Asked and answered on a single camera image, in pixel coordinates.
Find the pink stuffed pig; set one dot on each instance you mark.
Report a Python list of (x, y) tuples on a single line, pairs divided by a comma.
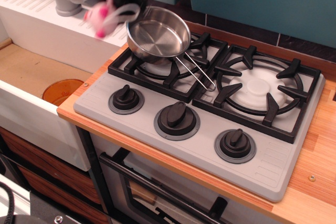
[(104, 17)]

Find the stainless steel pan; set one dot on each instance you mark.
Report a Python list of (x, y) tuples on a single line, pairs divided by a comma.
[(160, 37)]

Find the black left stove knob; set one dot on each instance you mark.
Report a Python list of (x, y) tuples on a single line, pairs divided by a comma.
[(126, 101)]

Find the black stove knob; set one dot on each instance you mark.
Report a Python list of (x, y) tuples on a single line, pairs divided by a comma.
[(177, 122), (235, 146), (126, 101)]

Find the black middle stove knob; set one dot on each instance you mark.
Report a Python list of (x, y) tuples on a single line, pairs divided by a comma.
[(177, 122)]

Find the black right stove knob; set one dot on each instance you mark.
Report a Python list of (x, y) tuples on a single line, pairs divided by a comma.
[(235, 146)]

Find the grey toy stove top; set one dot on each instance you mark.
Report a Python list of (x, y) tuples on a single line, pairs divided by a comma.
[(267, 174)]

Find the white toy sink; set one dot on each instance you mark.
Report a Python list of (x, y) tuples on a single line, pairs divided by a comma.
[(39, 48)]

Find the black left burner grate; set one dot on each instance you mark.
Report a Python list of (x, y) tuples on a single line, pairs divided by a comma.
[(179, 79)]

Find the black burner grate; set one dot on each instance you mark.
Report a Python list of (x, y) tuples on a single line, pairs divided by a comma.
[(179, 79), (270, 95)]

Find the orange sink drain plate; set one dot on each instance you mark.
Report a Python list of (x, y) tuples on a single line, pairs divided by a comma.
[(60, 91)]

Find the black right burner grate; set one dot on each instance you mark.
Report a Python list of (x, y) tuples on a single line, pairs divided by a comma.
[(270, 95)]

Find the wooden drawer cabinet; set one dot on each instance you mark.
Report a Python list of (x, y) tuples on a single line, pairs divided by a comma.
[(63, 184)]

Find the oven door with handle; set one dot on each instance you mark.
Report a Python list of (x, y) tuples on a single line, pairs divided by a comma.
[(116, 162)]

